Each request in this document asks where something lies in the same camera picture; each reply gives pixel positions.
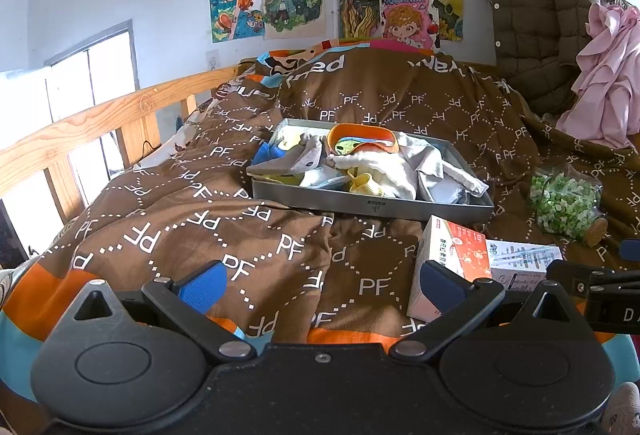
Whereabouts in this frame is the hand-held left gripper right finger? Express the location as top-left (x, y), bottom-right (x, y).
top-left (389, 259), bottom-right (577, 362)

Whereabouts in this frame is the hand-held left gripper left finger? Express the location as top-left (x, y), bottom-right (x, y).
top-left (64, 260), bottom-right (258, 363)

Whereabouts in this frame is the white sock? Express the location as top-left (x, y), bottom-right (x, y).
top-left (440, 160), bottom-right (490, 206)

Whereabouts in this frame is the cream towel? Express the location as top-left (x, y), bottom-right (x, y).
top-left (325, 150), bottom-right (420, 202)

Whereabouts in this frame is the yellow sock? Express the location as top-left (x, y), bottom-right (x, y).
top-left (346, 171), bottom-right (386, 196)

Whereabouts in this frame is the grey metal tray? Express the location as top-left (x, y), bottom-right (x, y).
top-left (250, 117), bottom-right (496, 226)

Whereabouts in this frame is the grey fabric pouch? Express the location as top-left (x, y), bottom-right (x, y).
top-left (246, 134), bottom-right (328, 179)

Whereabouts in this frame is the orange bowl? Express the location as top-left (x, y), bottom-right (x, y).
top-left (326, 123), bottom-right (401, 156)

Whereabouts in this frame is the white and orange box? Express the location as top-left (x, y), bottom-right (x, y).
top-left (406, 215), bottom-right (493, 323)

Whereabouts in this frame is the white box with blue print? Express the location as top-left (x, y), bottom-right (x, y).
top-left (486, 239), bottom-right (563, 293)

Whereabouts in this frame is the jar of green candies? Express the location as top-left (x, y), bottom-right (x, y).
top-left (527, 165), bottom-right (610, 248)

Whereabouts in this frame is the white printed bedsheet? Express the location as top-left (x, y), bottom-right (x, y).
top-left (162, 97), bottom-right (221, 156)

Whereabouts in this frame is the pink garment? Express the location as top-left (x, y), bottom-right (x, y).
top-left (555, 4), bottom-right (640, 150)

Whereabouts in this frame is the brown printed blanket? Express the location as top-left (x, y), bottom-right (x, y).
top-left (0, 46), bottom-right (640, 421)

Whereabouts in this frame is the magenta pillow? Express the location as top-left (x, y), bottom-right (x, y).
top-left (370, 39), bottom-right (435, 54)

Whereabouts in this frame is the window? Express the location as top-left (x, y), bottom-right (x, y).
top-left (0, 20), bottom-right (166, 266)

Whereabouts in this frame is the olive quilted jacket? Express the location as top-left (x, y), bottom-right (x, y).
top-left (480, 0), bottom-right (631, 116)

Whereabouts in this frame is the wooden bed rail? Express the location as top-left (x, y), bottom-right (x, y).
top-left (0, 65), bottom-right (243, 228)

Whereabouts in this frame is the pink boy portrait wall drawing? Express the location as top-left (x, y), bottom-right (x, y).
top-left (380, 0), bottom-right (441, 50)

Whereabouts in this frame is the green and yellow wall drawing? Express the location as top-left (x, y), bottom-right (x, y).
top-left (432, 0), bottom-right (463, 40)

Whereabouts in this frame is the swimming girl wall drawing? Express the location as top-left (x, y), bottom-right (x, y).
top-left (209, 0), bottom-right (265, 43)

